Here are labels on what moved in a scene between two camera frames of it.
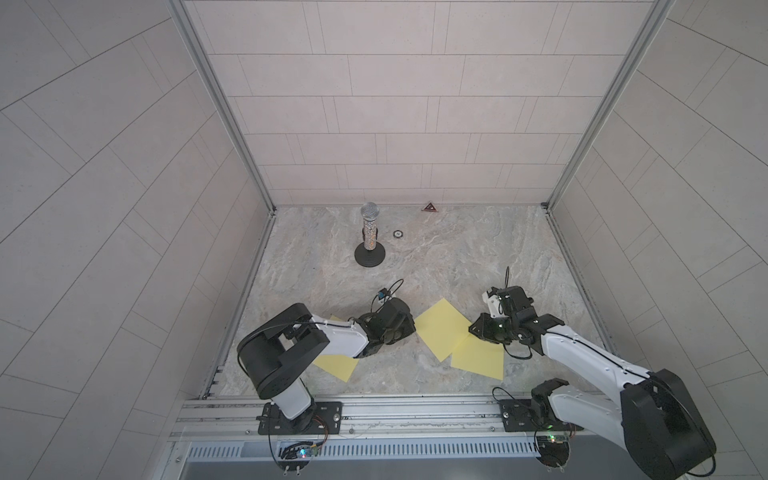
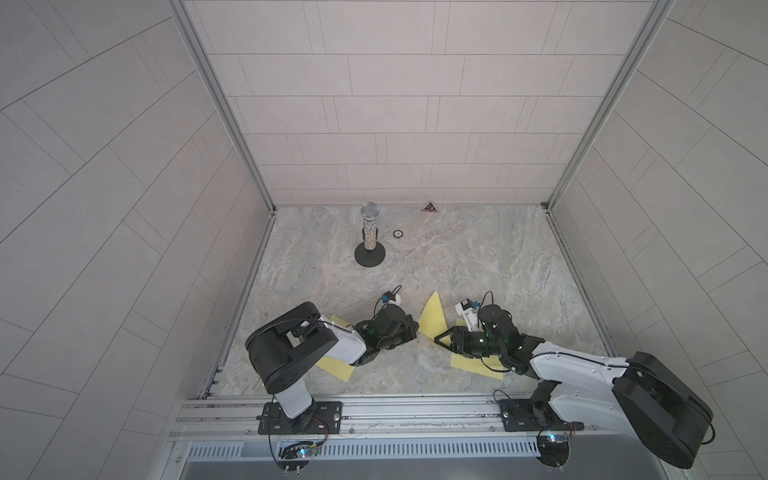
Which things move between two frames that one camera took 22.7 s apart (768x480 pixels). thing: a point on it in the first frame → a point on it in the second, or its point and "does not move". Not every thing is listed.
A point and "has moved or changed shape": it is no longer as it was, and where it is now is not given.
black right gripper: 481,328 → 459,339
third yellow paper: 340,366 does not move
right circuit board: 554,450 does not move
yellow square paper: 444,327 has moved or changed shape
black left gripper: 408,327 does not move
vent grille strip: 270,452 does not move
